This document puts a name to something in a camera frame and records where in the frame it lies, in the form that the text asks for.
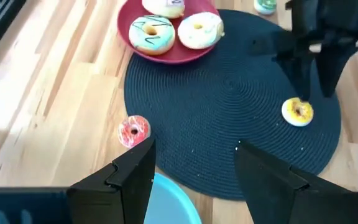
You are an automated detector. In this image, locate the yellow iced donut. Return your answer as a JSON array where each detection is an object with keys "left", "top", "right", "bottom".
[{"left": 281, "top": 96, "right": 314, "bottom": 128}]

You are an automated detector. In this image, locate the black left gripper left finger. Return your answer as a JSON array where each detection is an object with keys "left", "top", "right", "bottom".
[{"left": 66, "top": 136, "right": 157, "bottom": 224}]

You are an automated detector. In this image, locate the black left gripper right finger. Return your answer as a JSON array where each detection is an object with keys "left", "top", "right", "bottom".
[{"left": 234, "top": 139, "right": 358, "bottom": 224}]

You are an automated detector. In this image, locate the red plate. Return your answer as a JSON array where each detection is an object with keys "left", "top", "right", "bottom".
[{"left": 116, "top": 0, "right": 222, "bottom": 65}]

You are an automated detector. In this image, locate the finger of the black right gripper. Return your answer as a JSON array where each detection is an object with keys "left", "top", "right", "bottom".
[
  {"left": 273, "top": 32, "right": 316, "bottom": 102},
  {"left": 316, "top": 43, "right": 358, "bottom": 98}
]

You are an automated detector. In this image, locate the white donut with yellow specks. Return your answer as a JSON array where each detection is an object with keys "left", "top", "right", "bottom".
[{"left": 177, "top": 11, "right": 225, "bottom": 50}]

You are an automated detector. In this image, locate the pale donut with purple marks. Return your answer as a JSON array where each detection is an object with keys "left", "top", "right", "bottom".
[{"left": 141, "top": 0, "right": 186, "bottom": 19}]

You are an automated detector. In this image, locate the dark blue round placemat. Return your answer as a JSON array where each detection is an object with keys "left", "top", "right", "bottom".
[{"left": 123, "top": 9, "right": 342, "bottom": 201}]

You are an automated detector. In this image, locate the pink iced donut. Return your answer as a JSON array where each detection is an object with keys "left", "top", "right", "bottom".
[{"left": 117, "top": 115, "right": 152, "bottom": 149}]

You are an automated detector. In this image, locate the green iced donut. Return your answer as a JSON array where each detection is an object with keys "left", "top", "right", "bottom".
[{"left": 253, "top": 0, "right": 278, "bottom": 16}]

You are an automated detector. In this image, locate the light blue bowl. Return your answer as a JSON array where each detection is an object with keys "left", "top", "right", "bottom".
[{"left": 144, "top": 172, "right": 203, "bottom": 224}]

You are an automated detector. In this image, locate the mint donut with dark drizzle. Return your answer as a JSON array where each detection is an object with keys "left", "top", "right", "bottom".
[{"left": 128, "top": 14, "right": 176, "bottom": 56}]

